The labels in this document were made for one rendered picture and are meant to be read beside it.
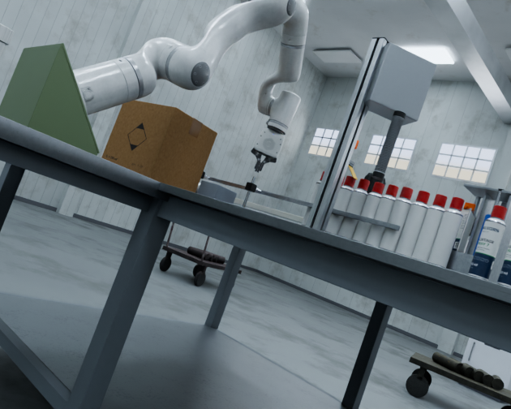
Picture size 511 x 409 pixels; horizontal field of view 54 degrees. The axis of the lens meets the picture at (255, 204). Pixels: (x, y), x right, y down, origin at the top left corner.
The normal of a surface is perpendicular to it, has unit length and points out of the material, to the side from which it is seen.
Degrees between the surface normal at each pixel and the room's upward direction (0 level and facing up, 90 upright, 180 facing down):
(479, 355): 90
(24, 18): 90
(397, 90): 90
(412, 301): 90
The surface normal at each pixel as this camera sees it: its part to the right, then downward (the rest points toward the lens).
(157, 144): -0.55, -0.26
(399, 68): 0.21, 0.00
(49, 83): 0.66, 0.18
